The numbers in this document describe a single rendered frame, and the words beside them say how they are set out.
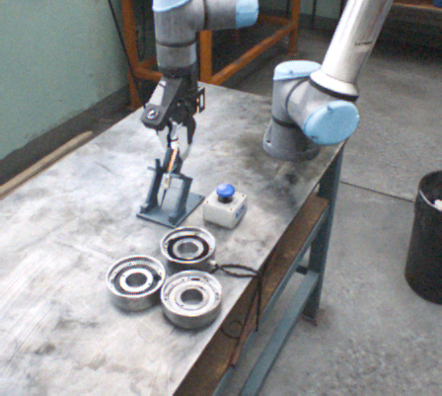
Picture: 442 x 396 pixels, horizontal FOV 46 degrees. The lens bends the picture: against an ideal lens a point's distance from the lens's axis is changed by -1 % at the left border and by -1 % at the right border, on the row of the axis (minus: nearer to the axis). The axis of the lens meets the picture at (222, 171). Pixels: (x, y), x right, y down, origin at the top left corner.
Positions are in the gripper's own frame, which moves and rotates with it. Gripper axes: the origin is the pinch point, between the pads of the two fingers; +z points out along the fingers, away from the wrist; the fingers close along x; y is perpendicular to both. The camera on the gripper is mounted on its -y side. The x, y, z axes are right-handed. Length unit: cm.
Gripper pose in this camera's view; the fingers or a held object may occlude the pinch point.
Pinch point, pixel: (175, 155)
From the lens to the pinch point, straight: 111.4
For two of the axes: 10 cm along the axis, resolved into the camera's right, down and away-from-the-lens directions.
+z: -0.1, 8.4, 5.5
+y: 4.6, -4.8, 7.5
